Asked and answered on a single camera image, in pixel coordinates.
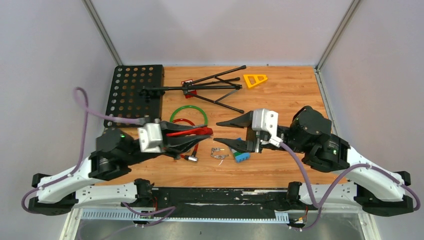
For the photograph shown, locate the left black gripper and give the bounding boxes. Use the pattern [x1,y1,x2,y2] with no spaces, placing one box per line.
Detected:
[123,118,211,166]

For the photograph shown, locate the red cable lock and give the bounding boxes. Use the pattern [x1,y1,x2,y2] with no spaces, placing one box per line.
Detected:
[171,118,199,163]

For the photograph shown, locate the green cable lock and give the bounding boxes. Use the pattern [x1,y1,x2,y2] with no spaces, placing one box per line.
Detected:
[169,105,209,125]

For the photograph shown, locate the silver keys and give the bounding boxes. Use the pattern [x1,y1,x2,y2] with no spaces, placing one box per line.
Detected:
[210,147,223,159]

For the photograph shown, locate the green lock keys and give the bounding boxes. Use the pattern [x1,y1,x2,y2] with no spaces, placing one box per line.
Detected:
[214,154,229,160]

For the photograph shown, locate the red tag with cord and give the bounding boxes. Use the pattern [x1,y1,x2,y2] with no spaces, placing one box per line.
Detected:
[166,127,214,137]

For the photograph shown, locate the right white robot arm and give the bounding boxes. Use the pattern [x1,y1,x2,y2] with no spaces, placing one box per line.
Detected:
[218,106,421,217]

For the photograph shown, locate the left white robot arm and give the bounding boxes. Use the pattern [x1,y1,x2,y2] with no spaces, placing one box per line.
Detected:
[23,121,213,216]

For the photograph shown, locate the blue green white brick stack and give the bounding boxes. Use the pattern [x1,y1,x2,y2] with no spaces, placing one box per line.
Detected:
[229,147,251,163]

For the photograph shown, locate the red label card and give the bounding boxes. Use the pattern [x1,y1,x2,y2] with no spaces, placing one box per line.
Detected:
[181,79,197,99]

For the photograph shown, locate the yellow plastic triangle piece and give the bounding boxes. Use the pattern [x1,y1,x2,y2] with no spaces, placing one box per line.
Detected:
[243,74,268,90]

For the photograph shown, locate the black perforated music stand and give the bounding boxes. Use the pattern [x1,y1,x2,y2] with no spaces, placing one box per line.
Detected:
[105,64,246,119]

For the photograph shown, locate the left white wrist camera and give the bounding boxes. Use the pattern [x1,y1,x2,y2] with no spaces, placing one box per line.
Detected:
[137,123,164,153]

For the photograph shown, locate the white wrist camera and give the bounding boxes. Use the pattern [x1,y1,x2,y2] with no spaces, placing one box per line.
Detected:
[251,108,283,148]
[137,123,164,153]

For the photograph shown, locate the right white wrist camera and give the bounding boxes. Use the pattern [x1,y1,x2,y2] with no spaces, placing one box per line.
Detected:
[251,108,283,148]

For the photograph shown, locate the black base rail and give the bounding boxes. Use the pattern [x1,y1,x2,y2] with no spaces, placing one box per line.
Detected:
[132,187,319,220]

